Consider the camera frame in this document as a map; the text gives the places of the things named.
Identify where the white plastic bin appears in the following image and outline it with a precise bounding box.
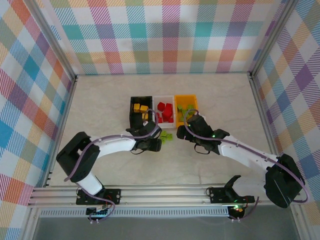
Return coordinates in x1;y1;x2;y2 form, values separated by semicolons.
152;94;176;128

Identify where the black plastic bin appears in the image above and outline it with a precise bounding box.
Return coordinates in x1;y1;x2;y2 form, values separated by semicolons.
129;95;154;129

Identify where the orange plastic bin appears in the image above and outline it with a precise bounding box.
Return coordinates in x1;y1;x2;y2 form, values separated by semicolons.
173;93;200;128

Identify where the green circuit board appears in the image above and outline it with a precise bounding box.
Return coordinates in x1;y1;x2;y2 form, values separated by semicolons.
86;206;111;217

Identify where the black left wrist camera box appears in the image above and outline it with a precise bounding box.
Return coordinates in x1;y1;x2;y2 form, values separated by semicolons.
139;121;161;138

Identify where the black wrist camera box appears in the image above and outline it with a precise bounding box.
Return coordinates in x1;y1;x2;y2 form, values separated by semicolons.
186;115;214;137
139;121;161;138

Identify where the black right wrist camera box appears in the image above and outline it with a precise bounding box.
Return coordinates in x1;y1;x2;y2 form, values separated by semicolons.
186;115;214;137

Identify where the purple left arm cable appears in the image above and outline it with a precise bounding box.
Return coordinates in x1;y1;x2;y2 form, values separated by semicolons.
64;108;161;222

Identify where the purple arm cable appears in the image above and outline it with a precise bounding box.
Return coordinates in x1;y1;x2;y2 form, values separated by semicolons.
64;108;161;222
183;109;312;222

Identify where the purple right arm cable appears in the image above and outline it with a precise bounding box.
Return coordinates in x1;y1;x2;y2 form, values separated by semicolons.
183;109;312;222

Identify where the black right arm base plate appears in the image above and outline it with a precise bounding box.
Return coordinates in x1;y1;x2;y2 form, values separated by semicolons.
208;186;256;204

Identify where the wide aluminium mounting rail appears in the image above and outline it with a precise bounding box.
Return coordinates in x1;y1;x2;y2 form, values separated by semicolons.
27;186;276;209

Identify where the aluminium side rail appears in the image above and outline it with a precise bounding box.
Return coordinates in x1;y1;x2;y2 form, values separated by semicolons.
42;74;79;188
247;72;311;240

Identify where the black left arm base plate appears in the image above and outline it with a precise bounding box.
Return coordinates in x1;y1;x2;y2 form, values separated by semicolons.
75;187;122;206

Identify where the grey slotted cable duct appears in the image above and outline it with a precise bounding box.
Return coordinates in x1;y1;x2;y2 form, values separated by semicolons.
39;208;230;218

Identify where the aluminium frame post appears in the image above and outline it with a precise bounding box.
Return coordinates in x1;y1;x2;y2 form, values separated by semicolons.
247;0;301;78
24;0;78;83

